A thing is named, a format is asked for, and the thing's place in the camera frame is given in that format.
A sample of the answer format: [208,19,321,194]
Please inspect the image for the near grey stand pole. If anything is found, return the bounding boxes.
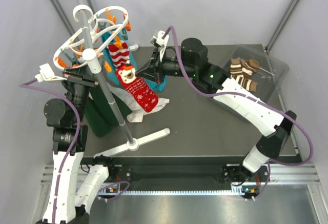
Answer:
[79,12,133,144]

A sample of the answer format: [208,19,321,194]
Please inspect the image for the aluminium frame rail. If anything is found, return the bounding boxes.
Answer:
[40,164,322,196]

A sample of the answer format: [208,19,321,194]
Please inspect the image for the orange clothes peg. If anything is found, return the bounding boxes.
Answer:
[113,36,125,49]

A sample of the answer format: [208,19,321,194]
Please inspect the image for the near white stand foot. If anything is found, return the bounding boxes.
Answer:
[93,128,170,158]

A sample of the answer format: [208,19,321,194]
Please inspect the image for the white cloth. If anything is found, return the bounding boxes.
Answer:
[107,84,170,123]

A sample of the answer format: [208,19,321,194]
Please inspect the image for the teal green clothes peg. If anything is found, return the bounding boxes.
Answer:
[119,28,129,40]

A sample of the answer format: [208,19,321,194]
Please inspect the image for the dark green cloth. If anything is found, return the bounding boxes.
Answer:
[85,86,119,137]

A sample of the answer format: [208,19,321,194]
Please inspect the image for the white round clip hanger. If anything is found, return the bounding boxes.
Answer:
[53,4,129,73]

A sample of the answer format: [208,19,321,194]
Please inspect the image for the brown striped sock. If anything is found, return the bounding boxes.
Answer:
[230,58,260,93]

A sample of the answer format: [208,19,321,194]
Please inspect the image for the clear plastic bin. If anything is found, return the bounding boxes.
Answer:
[208,45,289,111]

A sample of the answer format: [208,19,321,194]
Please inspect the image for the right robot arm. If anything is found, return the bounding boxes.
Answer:
[136,38,297,182]

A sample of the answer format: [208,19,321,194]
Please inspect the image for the red white striped sock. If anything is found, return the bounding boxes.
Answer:
[108,42,130,70]

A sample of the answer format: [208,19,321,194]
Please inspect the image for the grey stand pole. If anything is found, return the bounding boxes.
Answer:
[72,0,98,26]
[79,12,133,144]

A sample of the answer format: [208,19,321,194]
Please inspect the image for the teal blue cloth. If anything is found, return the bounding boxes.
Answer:
[99,30,169,93]

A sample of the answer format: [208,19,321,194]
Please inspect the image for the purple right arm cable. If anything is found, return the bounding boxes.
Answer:
[163,26,315,201]

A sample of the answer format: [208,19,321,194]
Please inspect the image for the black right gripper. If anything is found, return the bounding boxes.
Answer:
[135,49,196,86]

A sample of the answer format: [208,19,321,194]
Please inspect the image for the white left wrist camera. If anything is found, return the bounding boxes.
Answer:
[35,64,67,83]

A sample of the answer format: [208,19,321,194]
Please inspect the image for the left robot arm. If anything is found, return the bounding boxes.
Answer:
[38,67,116,223]

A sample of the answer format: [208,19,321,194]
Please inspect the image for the orange peg on teal cloth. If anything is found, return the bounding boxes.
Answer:
[125,21,131,32]

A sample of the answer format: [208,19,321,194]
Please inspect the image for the white stand base foot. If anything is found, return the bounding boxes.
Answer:
[129,44,139,52]

